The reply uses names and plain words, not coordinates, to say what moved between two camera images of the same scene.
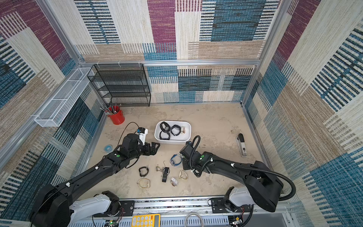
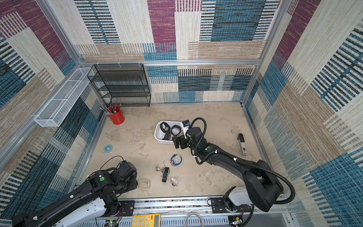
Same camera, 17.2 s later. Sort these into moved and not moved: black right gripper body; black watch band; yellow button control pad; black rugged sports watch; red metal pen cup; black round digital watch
Moved: black round digital watch; black right gripper body
Not moved: red metal pen cup; black watch band; black rugged sports watch; yellow button control pad
